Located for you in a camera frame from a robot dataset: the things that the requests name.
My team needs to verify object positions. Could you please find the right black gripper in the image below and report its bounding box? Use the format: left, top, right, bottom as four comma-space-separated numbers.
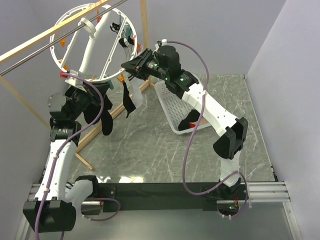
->
120, 49, 169, 82

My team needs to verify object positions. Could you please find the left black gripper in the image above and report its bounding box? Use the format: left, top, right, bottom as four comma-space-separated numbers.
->
69, 80, 110, 121

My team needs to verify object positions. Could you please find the white round clip hanger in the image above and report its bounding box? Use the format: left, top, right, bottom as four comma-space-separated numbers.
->
49, 4, 143, 84

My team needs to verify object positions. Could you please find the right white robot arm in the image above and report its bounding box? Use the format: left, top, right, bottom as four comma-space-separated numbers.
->
121, 45, 248, 200

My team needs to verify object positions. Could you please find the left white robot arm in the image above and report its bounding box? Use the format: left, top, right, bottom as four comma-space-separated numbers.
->
22, 83, 113, 233

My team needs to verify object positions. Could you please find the white striped hanging sock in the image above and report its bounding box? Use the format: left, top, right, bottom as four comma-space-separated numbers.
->
129, 78, 145, 108

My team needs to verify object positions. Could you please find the black striped sock at left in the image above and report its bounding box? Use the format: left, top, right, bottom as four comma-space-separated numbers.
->
100, 107, 113, 136

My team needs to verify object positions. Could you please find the white plastic mesh basket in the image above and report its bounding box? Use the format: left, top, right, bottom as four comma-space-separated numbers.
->
154, 73, 213, 136

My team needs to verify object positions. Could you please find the black beige red sock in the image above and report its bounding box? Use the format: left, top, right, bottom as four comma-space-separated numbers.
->
178, 109, 200, 131

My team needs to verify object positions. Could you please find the metal hanging rod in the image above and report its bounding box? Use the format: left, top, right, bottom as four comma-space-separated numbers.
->
0, 0, 126, 76

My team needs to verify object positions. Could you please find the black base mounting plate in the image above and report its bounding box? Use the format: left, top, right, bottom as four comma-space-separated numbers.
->
99, 182, 251, 213

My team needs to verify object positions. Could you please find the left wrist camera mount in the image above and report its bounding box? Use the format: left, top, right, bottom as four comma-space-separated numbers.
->
60, 70, 87, 93

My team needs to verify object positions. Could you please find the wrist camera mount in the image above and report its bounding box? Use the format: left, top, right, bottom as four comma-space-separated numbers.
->
60, 70, 87, 93
154, 38, 168, 52

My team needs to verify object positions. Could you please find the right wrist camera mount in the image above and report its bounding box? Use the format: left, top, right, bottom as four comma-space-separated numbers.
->
154, 38, 168, 52

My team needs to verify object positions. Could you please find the wooden rack frame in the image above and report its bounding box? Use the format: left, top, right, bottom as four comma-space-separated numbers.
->
0, 0, 150, 170

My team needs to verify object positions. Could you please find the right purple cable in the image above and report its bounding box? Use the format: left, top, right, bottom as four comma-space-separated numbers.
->
166, 39, 250, 222

